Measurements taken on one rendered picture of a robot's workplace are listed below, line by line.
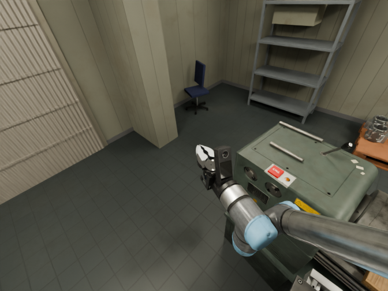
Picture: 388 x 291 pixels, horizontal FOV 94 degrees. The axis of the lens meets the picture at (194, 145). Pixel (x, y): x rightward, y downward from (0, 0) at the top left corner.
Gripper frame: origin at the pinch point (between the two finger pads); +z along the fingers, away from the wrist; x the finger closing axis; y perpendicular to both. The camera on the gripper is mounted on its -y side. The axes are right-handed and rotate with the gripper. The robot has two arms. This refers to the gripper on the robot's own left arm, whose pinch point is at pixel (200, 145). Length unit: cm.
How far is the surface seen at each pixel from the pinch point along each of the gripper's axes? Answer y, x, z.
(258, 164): 27.3, 40.8, 3.4
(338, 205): 25, 55, -32
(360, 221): 32, 65, -39
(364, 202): 29, 74, -35
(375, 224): 30, 67, -43
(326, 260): 71, 67, -43
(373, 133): 88, 303, 35
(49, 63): 27, -80, 232
